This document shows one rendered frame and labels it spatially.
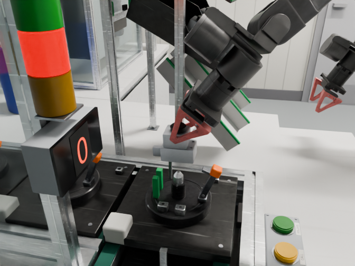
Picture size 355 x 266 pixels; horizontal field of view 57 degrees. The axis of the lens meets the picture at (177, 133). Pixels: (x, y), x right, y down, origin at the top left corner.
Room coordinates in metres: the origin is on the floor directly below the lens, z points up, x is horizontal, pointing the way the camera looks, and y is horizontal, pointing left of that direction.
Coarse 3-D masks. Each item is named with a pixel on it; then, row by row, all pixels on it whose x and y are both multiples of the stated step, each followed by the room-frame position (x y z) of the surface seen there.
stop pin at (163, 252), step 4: (164, 248) 0.42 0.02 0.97; (160, 252) 0.41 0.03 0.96; (164, 252) 0.41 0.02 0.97; (160, 256) 0.41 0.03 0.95; (164, 256) 0.41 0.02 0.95; (160, 260) 0.41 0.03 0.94; (164, 260) 0.41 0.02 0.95; (168, 260) 0.42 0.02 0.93; (160, 264) 0.41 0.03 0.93; (164, 264) 0.41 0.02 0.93
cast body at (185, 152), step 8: (168, 128) 0.55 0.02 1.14; (184, 128) 0.53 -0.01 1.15; (168, 136) 0.52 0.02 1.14; (168, 144) 0.52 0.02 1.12; (176, 144) 0.52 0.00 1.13; (184, 144) 0.51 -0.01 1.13; (192, 144) 0.53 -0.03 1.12; (160, 152) 0.54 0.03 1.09; (168, 152) 0.52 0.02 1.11; (176, 152) 0.52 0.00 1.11; (184, 152) 0.51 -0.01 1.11; (192, 152) 0.51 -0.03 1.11; (168, 160) 0.52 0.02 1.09; (176, 160) 0.52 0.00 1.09; (184, 160) 0.51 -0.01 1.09; (192, 160) 0.51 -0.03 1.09
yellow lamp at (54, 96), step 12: (36, 84) 0.35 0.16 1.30; (48, 84) 0.35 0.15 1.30; (60, 84) 0.36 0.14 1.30; (72, 84) 0.38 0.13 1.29; (36, 96) 0.35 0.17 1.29; (48, 96) 0.35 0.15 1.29; (60, 96) 0.36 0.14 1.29; (72, 96) 0.37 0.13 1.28; (36, 108) 0.36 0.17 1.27; (48, 108) 0.35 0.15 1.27; (60, 108) 0.36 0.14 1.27; (72, 108) 0.37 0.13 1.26
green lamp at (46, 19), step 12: (12, 0) 0.36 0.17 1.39; (24, 0) 0.35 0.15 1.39; (36, 0) 0.35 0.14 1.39; (48, 0) 0.36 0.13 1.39; (24, 12) 0.35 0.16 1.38; (36, 12) 0.35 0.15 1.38; (48, 12) 0.36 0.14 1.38; (60, 12) 0.38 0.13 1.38; (24, 24) 0.35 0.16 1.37; (36, 24) 0.35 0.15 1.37; (48, 24) 0.36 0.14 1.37; (60, 24) 0.37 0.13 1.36
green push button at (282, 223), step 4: (276, 216) 0.49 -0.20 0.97; (280, 216) 0.49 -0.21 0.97; (284, 216) 0.49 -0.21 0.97; (276, 220) 0.48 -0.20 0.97; (280, 220) 0.48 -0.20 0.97; (284, 220) 0.48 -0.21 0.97; (288, 220) 0.48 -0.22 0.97; (276, 224) 0.47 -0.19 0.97; (280, 224) 0.47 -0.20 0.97; (284, 224) 0.47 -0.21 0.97; (288, 224) 0.47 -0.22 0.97; (292, 224) 0.47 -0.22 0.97; (276, 228) 0.47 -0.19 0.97; (280, 228) 0.46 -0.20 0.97; (284, 228) 0.46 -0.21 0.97; (288, 228) 0.46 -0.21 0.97; (292, 228) 0.46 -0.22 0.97; (284, 232) 0.46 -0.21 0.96; (288, 232) 0.46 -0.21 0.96
